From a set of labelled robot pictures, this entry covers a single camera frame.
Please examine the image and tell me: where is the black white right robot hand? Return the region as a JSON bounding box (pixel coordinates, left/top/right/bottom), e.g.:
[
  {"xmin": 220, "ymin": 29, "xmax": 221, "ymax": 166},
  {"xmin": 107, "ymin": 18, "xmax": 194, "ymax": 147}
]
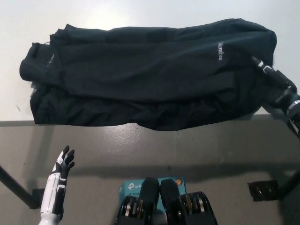
[{"xmin": 251, "ymin": 56, "xmax": 300, "ymax": 111}]

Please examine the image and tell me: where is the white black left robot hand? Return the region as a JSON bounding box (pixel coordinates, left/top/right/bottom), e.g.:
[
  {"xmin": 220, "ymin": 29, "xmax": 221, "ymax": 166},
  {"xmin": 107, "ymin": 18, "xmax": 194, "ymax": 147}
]
[{"xmin": 39, "ymin": 145, "xmax": 75, "ymax": 215}]

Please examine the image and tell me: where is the black Columbia jacket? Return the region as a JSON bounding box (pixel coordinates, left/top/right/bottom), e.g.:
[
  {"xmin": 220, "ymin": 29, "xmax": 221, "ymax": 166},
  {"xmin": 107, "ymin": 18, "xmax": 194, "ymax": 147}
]
[{"xmin": 18, "ymin": 18, "xmax": 289, "ymax": 131}]

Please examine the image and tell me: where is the black left robot body block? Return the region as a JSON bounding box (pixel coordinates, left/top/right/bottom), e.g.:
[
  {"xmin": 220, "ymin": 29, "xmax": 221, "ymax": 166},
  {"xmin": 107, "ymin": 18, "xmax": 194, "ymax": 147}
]
[{"xmin": 114, "ymin": 177, "xmax": 161, "ymax": 225}]

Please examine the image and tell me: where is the black table leg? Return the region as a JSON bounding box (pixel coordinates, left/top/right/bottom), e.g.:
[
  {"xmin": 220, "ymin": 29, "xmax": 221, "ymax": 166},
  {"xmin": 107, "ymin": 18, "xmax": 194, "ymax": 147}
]
[
  {"xmin": 277, "ymin": 169, "xmax": 300, "ymax": 197},
  {"xmin": 0, "ymin": 165, "xmax": 36, "ymax": 209}
]

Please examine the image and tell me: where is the teal tp-link box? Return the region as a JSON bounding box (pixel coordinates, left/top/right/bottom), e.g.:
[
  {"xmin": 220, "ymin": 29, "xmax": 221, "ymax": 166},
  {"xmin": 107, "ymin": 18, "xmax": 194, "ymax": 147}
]
[{"xmin": 118, "ymin": 177, "xmax": 186, "ymax": 206}]

